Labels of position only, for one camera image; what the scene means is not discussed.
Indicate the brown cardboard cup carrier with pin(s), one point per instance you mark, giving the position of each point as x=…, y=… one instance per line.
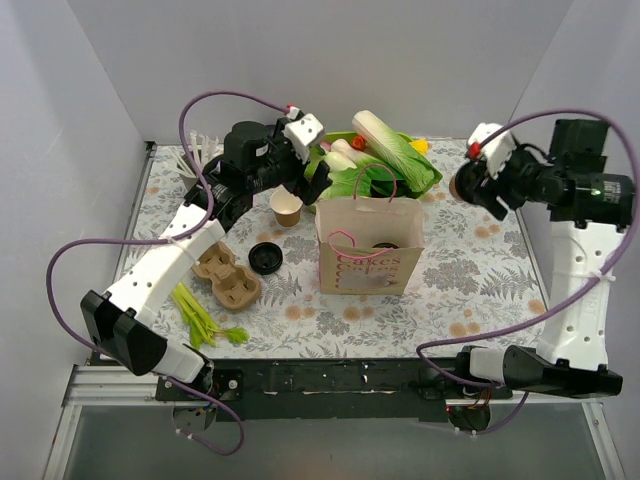
x=235, y=286

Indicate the brown paper cup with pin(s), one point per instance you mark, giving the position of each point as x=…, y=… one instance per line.
x=453, y=189
x=286, y=207

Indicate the black plastic cup lid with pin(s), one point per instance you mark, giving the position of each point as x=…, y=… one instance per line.
x=469, y=178

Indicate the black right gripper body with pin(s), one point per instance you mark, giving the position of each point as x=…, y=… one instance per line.
x=486, y=185

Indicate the bok choy middle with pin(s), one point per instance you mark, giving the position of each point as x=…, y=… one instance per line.
x=341, y=156

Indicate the aluminium frame rail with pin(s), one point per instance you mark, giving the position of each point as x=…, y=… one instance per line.
x=115, y=386

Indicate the napa cabbage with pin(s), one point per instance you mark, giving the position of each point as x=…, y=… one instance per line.
x=419, y=174

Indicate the red pepper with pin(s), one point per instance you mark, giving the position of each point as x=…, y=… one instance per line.
x=358, y=143

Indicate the grey straw holder cup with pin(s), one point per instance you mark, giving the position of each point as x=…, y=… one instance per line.
x=189, y=179

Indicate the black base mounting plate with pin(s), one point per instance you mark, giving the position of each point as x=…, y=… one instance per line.
x=261, y=389

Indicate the green plastic vegetable tray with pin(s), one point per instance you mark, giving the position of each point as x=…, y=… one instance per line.
x=378, y=189

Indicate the yellow vegetable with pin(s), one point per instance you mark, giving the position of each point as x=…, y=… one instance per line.
x=420, y=145

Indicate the bok choy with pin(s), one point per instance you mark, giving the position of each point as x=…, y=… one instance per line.
x=347, y=183
x=341, y=156

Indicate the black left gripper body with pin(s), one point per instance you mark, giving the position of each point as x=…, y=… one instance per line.
x=298, y=170

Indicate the pink paper cake bag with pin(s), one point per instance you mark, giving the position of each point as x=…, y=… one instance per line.
x=347, y=228

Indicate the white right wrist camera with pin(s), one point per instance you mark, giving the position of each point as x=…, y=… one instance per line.
x=496, y=153

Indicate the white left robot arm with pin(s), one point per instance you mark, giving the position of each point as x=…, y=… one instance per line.
x=254, y=159

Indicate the green celery stalks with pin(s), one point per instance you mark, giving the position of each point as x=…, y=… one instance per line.
x=203, y=330

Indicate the bok choy front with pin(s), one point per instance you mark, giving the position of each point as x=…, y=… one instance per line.
x=347, y=183

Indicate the floral table mat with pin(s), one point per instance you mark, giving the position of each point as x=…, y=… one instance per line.
x=475, y=275

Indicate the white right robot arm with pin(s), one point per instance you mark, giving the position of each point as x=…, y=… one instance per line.
x=590, y=212

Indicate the stack of black lids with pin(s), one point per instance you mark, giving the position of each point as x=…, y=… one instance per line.
x=265, y=258

